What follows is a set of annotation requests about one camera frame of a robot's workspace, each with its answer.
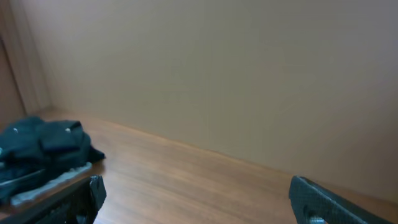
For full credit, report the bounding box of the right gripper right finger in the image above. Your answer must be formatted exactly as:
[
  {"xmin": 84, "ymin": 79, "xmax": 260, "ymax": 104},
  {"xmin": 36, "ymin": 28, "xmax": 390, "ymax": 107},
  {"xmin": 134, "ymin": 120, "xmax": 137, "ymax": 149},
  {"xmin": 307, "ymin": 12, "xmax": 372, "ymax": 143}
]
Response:
[{"xmin": 289, "ymin": 175, "xmax": 395, "ymax": 224}]

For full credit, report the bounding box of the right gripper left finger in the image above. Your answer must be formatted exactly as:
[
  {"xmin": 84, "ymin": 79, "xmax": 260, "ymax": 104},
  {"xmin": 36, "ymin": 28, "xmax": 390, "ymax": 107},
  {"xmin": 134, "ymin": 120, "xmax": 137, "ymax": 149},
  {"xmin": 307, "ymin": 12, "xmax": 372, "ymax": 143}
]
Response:
[{"xmin": 1, "ymin": 175, "xmax": 106, "ymax": 224}]

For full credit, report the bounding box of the black polo shirt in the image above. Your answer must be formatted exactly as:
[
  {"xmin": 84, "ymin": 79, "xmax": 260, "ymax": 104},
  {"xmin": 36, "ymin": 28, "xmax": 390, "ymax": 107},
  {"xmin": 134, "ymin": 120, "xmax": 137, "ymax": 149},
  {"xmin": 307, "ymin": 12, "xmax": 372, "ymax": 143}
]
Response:
[{"xmin": 0, "ymin": 115, "xmax": 106, "ymax": 175}]

